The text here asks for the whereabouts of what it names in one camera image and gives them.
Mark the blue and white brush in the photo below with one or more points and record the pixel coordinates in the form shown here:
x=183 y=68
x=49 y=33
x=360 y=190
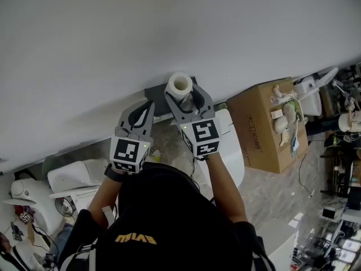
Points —
x=295 y=143

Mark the white toilet with open seat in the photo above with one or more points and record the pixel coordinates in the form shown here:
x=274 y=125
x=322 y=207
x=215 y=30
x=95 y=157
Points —
x=70 y=176

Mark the beige plastic piece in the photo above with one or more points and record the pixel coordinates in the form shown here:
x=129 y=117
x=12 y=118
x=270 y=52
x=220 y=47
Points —
x=285 y=136

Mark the person's left forearm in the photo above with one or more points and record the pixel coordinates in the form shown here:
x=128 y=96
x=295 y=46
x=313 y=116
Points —
x=103 y=205

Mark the person's black t-shirt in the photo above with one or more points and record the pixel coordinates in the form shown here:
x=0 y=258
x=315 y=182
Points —
x=175 y=222

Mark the red container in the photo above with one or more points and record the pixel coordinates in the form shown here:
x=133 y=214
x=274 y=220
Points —
x=22 y=210

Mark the black metal shelf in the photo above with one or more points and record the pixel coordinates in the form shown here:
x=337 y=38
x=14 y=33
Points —
x=342 y=168

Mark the person's right forearm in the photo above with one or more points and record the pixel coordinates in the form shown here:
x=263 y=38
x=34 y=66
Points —
x=228 y=190

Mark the person's beige trouser leg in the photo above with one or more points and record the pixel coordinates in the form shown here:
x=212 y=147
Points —
x=180 y=162

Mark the large cardboard box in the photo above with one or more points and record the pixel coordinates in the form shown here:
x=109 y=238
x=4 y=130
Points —
x=253 y=117

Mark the person's yellow-green shoe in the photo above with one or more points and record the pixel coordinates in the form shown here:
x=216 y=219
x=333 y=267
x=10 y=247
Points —
x=156 y=157

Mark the small pale packet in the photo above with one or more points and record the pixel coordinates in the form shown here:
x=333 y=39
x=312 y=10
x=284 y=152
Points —
x=277 y=114

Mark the grey round ball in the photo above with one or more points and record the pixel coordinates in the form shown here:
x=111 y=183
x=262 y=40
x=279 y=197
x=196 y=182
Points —
x=281 y=124

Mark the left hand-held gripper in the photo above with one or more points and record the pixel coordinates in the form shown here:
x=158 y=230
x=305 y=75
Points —
x=127 y=154

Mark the white egg-shaped toilet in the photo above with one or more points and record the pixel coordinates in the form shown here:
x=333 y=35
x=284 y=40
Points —
x=39 y=207

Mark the white cabinet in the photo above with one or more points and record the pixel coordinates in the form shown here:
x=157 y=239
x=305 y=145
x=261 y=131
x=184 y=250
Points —
x=282 y=244

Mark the white toilet with closed lid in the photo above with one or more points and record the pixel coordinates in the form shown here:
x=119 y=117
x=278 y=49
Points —
x=229 y=157

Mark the black wall paper holder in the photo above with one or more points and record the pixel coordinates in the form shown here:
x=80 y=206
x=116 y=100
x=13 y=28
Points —
x=156 y=97

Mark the white toilet paper roll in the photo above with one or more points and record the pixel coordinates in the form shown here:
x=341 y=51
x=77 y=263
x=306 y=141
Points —
x=179 y=87

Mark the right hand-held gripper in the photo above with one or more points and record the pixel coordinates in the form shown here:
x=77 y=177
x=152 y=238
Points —
x=204 y=135

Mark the white toilet with raised lid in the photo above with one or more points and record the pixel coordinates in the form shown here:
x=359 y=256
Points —
x=308 y=100

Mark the black wristwatch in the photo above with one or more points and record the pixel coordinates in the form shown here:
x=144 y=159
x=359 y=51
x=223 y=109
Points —
x=112 y=174

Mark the grey-green cloth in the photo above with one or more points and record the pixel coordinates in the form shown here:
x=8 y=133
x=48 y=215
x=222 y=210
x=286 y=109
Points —
x=290 y=112

